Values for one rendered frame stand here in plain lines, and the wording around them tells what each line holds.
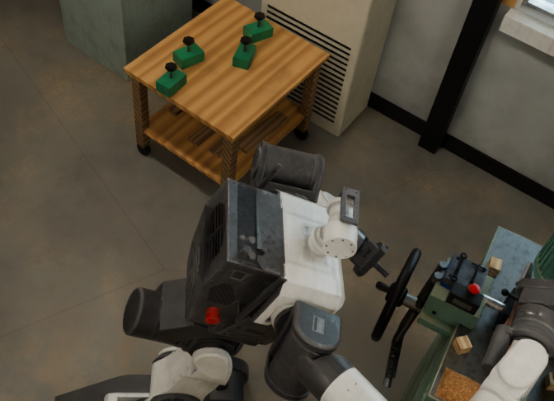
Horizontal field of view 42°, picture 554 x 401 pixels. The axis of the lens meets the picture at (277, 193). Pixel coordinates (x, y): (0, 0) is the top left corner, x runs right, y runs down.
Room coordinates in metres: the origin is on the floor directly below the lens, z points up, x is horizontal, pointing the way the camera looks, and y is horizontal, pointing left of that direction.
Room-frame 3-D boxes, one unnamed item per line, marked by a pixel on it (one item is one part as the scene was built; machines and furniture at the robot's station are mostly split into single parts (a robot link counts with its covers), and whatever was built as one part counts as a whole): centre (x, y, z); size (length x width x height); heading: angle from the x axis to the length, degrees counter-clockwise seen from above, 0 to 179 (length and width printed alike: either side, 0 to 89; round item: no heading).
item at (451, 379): (0.77, -0.53, 0.91); 0.12 x 0.09 x 0.03; 69
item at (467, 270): (1.04, -0.52, 0.99); 0.13 x 0.11 x 0.06; 159
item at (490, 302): (1.01, -0.61, 0.95); 0.09 x 0.07 x 0.09; 159
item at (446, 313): (1.04, -0.52, 0.91); 0.15 x 0.14 x 0.09; 159
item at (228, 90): (2.23, 0.28, 0.32); 0.66 x 0.57 x 0.64; 150
